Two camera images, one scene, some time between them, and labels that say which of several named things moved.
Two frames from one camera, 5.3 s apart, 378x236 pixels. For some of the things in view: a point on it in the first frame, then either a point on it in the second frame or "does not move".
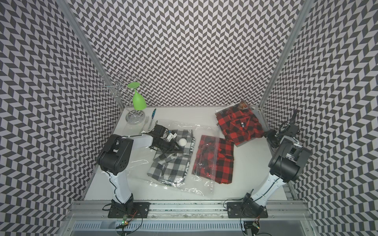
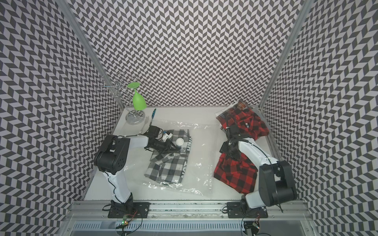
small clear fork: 146,121 does not move
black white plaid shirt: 171,167 does not move
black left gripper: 172,149 does not move
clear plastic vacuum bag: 194,169 does not move
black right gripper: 269,134 to 224,149
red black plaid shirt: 214,159 to 240,174
